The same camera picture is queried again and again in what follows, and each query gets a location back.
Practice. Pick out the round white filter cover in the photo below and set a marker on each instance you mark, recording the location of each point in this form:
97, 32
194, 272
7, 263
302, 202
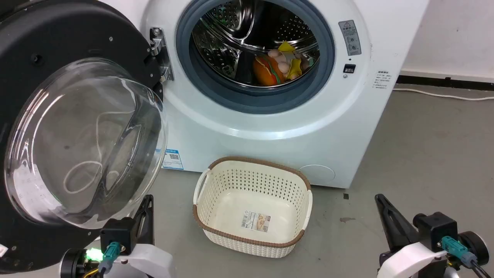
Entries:
316, 175

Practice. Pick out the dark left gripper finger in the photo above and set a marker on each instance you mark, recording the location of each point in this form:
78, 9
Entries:
146, 220

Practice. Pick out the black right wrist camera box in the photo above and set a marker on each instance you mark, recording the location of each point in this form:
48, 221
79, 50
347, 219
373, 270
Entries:
436, 229

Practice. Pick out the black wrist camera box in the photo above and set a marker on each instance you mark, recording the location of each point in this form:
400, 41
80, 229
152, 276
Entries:
117, 235
436, 229

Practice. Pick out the doll in yellow clothes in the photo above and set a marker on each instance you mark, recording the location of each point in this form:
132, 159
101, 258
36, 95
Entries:
293, 65

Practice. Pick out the white text sticker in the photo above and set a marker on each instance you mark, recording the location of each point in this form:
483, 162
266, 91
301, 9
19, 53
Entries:
382, 79

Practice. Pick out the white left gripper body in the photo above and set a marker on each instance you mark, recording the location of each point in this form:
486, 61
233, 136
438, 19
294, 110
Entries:
148, 260

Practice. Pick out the white front-load washing machine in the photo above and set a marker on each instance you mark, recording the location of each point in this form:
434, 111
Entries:
270, 135

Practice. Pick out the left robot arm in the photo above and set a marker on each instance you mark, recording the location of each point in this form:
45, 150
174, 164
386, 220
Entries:
75, 264

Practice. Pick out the grey warning label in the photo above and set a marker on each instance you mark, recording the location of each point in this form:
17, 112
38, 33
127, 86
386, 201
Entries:
350, 38

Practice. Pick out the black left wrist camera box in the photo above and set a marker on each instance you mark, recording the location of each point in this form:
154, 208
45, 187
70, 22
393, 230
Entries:
117, 235

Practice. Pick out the black baseboard strip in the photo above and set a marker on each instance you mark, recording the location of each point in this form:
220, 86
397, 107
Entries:
444, 82

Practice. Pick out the hamburger plush toy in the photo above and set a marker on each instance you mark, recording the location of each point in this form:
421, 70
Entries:
265, 71

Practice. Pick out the stainless steel washer drum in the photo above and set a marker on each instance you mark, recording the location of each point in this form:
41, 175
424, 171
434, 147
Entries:
231, 38

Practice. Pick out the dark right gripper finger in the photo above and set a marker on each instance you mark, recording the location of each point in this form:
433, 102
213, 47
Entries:
395, 224

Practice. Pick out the metal door hinge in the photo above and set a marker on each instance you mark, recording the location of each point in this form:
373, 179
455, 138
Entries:
159, 46

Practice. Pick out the paper label with barcode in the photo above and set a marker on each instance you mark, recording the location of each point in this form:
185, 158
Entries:
256, 221

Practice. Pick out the blue QR code sticker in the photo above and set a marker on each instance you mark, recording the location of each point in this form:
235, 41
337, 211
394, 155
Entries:
172, 158

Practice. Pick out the black washer door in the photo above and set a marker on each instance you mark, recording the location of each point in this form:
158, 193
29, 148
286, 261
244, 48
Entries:
58, 31

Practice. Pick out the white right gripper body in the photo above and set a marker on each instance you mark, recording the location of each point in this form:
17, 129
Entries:
411, 260

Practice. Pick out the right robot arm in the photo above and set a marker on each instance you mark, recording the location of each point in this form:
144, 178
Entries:
476, 247

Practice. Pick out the cream laundry basket, brown rim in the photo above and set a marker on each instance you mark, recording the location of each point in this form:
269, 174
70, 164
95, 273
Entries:
252, 200

